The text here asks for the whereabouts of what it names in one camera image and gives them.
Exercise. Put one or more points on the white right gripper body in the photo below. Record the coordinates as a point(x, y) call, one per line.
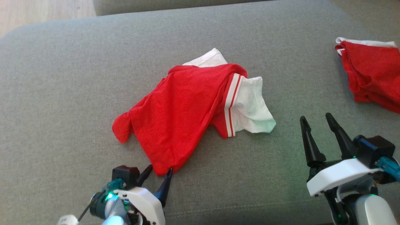
point(340, 178)

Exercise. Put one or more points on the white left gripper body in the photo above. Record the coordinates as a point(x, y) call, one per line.
point(147, 206)

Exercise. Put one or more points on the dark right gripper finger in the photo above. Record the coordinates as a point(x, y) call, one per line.
point(343, 140)
point(311, 147)

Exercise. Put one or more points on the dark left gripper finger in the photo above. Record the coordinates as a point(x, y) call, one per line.
point(144, 176)
point(164, 189)

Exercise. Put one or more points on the red shorts with white stripes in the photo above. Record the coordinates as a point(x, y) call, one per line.
point(375, 72)

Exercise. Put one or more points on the red and white basketball jersey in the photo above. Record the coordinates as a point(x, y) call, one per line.
point(181, 109)

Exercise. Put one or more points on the large grey sofa seat cushion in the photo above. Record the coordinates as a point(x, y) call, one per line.
point(93, 78)

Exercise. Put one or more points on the grey sofa back cushion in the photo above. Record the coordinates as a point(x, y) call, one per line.
point(140, 5)

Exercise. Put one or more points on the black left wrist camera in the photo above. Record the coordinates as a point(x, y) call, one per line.
point(125, 175)

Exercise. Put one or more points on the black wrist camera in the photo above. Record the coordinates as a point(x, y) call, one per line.
point(376, 148)
point(125, 175)

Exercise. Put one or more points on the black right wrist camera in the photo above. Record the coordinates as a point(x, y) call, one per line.
point(376, 148)

